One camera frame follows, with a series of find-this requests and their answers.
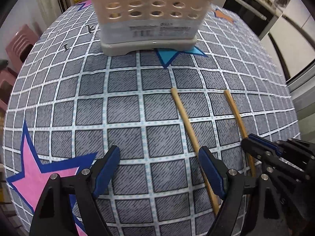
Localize black built-in oven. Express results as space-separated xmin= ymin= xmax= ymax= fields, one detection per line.
xmin=223 ymin=0 xmax=278 ymax=39

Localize grey checkered tablecloth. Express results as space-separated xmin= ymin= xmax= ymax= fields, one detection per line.
xmin=1 ymin=4 xmax=300 ymax=235

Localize pink plastic stool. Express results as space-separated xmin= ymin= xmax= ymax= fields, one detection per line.
xmin=0 ymin=68 xmax=17 ymax=111
xmin=5 ymin=25 xmax=39 ymax=73

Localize beige plastic utensil caddy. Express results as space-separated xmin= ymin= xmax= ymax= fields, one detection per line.
xmin=92 ymin=0 xmax=212 ymax=56

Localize wooden chopstick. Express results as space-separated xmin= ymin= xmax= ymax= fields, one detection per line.
xmin=170 ymin=87 xmax=220 ymax=216
xmin=224 ymin=89 xmax=256 ymax=177

